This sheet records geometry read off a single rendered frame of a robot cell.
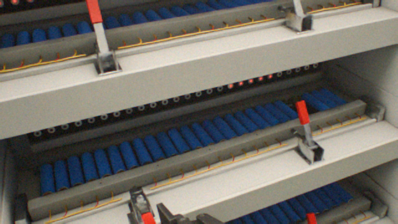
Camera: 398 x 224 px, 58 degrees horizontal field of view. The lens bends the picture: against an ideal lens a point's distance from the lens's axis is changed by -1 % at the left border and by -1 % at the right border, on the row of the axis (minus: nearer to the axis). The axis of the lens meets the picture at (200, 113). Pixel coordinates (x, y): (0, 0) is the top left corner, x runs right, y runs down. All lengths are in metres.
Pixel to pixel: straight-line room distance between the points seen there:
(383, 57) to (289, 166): 0.25
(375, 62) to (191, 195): 0.39
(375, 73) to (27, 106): 0.55
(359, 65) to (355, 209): 0.27
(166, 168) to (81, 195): 0.12
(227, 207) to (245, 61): 0.20
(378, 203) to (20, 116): 0.62
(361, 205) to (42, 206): 0.55
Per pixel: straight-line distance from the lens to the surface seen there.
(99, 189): 0.52
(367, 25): 0.58
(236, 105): 0.65
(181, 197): 0.51
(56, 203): 0.52
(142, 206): 0.47
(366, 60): 0.71
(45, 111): 0.43
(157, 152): 0.56
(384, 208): 0.76
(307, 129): 0.57
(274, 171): 0.55
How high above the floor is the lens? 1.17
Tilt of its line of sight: 16 degrees down
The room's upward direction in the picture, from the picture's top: 10 degrees counter-clockwise
